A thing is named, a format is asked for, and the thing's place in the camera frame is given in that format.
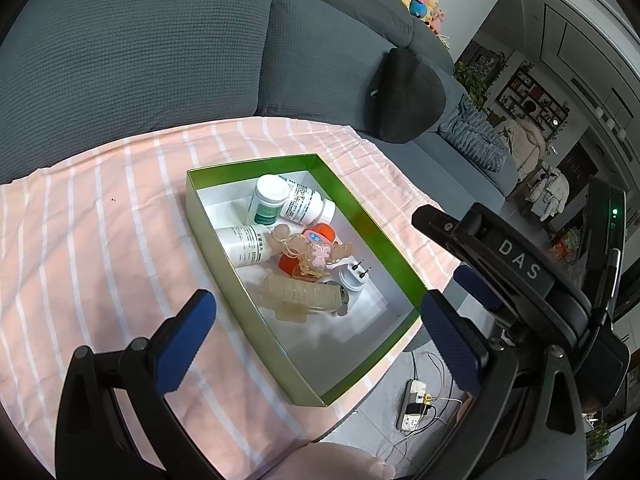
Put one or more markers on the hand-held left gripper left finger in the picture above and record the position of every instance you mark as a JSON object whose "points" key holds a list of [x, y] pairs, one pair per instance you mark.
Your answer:
{"points": [[185, 345]]}

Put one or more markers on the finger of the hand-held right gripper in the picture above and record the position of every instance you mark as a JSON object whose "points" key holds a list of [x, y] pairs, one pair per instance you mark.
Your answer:
{"points": [[475, 285], [432, 222]]}

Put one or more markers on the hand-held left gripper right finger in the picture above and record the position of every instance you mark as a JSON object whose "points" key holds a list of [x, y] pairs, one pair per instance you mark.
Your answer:
{"points": [[450, 345]]}

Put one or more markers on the white plug-in device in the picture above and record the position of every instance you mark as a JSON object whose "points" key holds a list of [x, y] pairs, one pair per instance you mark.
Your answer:
{"points": [[350, 277]]}

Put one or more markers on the green cardboard box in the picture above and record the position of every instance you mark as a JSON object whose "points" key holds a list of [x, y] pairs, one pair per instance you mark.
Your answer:
{"points": [[350, 345]]}

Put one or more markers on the plain white bottle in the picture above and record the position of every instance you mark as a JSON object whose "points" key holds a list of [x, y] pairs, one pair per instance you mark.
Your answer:
{"points": [[242, 245]]}

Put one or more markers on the pink flower hair clip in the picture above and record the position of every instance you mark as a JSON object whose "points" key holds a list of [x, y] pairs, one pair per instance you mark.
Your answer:
{"points": [[320, 254]]}

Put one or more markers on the grey hair clip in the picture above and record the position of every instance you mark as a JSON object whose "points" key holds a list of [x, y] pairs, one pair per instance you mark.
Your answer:
{"points": [[340, 302]]}

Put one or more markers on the beige hair claw clip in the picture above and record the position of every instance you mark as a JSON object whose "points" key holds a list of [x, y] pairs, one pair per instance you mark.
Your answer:
{"points": [[292, 292]]}

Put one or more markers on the white bottle blue label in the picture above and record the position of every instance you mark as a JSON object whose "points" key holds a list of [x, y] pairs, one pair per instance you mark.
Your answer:
{"points": [[302, 205]]}

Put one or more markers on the white bottle green label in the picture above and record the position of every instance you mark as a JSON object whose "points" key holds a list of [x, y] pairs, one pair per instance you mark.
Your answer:
{"points": [[267, 200]]}

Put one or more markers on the colourful snack packets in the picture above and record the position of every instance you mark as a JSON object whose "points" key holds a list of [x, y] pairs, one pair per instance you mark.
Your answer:
{"points": [[565, 245]]}

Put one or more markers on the white power strip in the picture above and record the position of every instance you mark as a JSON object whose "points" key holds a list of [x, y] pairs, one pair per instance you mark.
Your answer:
{"points": [[412, 405]]}

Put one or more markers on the white coat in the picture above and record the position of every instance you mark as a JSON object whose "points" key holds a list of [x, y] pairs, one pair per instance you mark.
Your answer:
{"points": [[550, 190]]}

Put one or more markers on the blue knit pillow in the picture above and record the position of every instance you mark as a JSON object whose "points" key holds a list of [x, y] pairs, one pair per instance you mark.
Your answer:
{"points": [[475, 135]]}

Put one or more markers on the beige coat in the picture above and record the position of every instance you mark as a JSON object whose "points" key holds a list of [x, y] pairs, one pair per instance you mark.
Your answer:
{"points": [[525, 145]]}

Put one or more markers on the black cushion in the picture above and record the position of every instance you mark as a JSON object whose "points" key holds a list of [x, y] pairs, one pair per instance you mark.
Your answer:
{"points": [[407, 95]]}

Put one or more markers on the pink striped blanket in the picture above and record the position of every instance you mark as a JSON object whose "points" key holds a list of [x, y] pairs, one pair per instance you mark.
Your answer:
{"points": [[100, 235]]}

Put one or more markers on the green houseplant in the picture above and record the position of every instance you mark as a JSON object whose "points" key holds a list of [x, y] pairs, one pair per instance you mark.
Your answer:
{"points": [[472, 82]]}

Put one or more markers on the person's knee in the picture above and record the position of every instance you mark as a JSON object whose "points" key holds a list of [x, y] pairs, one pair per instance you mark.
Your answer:
{"points": [[335, 462]]}

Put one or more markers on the white panelled door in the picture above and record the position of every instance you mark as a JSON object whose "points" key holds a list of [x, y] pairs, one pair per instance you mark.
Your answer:
{"points": [[590, 35]]}

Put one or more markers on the grey sofa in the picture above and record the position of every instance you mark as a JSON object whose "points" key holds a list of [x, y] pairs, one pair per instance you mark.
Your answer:
{"points": [[125, 60]]}

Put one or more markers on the dark wall shelf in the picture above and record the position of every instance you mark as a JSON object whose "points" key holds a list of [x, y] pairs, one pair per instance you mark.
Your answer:
{"points": [[530, 100]]}

